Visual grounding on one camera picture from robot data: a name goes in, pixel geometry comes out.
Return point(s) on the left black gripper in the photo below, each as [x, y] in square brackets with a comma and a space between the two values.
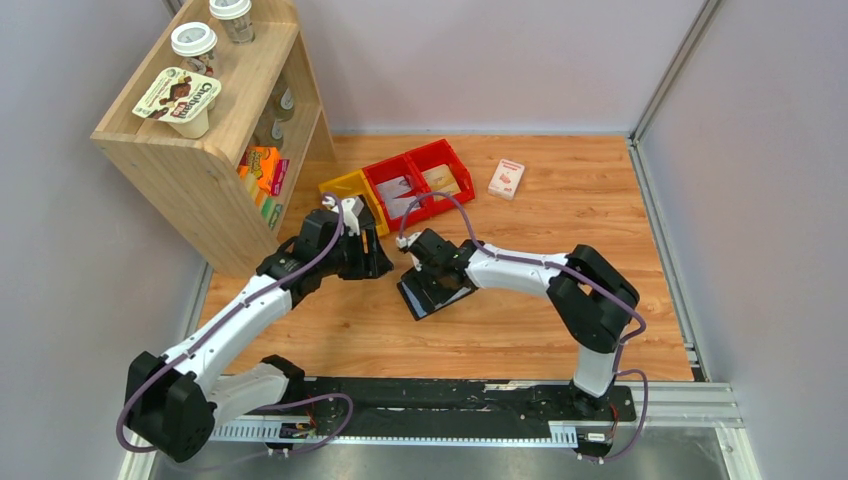
[361, 249]

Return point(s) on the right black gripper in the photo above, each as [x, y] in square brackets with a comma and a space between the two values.
[436, 279]

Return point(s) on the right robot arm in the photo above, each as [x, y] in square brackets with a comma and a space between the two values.
[593, 300]

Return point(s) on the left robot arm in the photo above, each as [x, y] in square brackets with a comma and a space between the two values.
[175, 400]

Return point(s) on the white cards in bin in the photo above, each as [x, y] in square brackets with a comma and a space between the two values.
[397, 196]

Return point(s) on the tan card in bin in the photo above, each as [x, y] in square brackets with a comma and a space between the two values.
[441, 179]

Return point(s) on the white pink card box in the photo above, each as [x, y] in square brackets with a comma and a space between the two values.
[506, 179]

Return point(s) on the yellow plastic bin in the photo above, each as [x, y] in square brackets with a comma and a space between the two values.
[353, 185]

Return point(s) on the red plastic bin middle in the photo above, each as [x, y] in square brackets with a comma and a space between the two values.
[392, 167]

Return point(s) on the red plastic bin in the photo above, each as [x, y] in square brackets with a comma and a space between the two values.
[392, 167]
[441, 152]

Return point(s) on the red plastic bin right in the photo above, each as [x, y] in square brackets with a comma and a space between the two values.
[441, 152]

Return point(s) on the orange snack box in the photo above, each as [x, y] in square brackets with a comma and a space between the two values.
[266, 166]

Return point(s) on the wooden shelf unit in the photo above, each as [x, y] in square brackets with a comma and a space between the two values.
[193, 183]

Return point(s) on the glass bottle on shelf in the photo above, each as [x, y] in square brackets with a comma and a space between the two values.
[282, 100]

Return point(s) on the Chobani yogurt cup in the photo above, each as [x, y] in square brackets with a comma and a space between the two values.
[180, 99]

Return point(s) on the white lidded cup far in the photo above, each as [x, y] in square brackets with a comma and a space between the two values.
[235, 18]

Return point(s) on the white lidded cup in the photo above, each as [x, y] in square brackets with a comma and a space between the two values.
[235, 18]
[195, 44]

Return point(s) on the white lidded cup near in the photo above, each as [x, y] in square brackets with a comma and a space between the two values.
[195, 44]

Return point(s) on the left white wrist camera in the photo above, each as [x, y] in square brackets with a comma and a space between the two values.
[349, 208]

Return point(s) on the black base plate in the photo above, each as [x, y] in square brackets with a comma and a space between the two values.
[450, 408]

